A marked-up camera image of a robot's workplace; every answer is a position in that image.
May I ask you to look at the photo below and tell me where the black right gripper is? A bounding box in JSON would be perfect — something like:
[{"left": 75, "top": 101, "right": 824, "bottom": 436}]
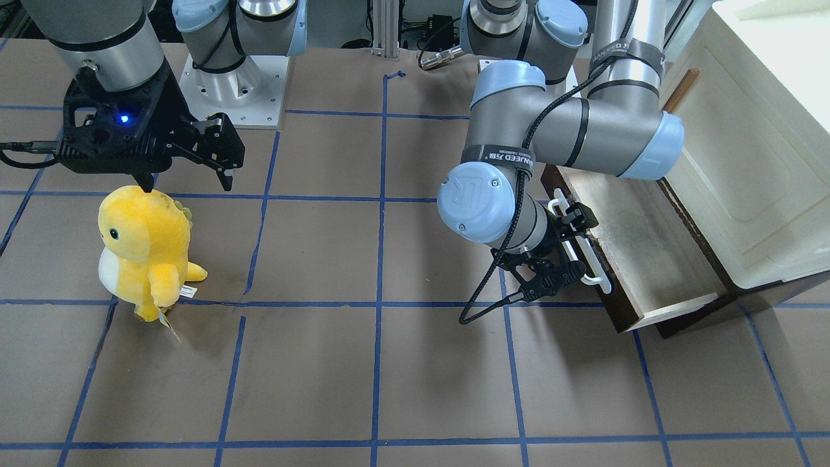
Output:
[{"left": 54, "top": 62, "right": 245, "bottom": 194}]

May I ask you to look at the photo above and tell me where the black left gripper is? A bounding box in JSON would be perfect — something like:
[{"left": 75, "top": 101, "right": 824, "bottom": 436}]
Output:
[{"left": 496, "top": 203, "right": 599, "bottom": 302}]

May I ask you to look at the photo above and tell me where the wooden drawer with white handle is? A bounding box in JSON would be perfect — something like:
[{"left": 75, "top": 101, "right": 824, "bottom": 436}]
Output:
[{"left": 541, "top": 163, "right": 730, "bottom": 333}]

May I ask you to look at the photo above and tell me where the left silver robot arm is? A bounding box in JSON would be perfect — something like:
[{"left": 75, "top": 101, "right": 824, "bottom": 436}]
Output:
[{"left": 438, "top": 1, "right": 684, "bottom": 264}]

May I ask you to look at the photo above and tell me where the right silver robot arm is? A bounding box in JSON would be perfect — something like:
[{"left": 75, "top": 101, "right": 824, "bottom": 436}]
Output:
[{"left": 3, "top": 1, "right": 307, "bottom": 192}]

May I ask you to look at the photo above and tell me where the dark wooden drawer cabinet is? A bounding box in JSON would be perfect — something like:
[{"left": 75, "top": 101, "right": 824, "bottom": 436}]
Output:
[{"left": 541, "top": 162, "right": 830, "bottom": 339}]

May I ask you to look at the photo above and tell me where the yellow plush toy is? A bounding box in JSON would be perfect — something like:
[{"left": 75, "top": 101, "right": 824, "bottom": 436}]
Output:
[{"left": 97, "top": 186, "right": 208, "bottom": 326}]

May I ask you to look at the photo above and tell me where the cream plastic storage box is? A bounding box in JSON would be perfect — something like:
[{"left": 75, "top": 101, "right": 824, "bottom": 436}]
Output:
[{"left": 663, "top": 1, "right": 829, "bottom": 289}]

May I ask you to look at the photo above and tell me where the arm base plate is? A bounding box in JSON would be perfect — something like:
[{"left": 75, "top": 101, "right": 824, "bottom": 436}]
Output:
[
  {"left": 179, "top": 56, "right": 291, "bottom": 129},
  {"left": 477, "top": 59, "right": 500, "bottom": 74}
]

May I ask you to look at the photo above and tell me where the aluminium frame post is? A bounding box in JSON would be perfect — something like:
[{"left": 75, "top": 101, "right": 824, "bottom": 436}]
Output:
[{"left": 370, "top": 0, "right": 401, "bottom": 61}]

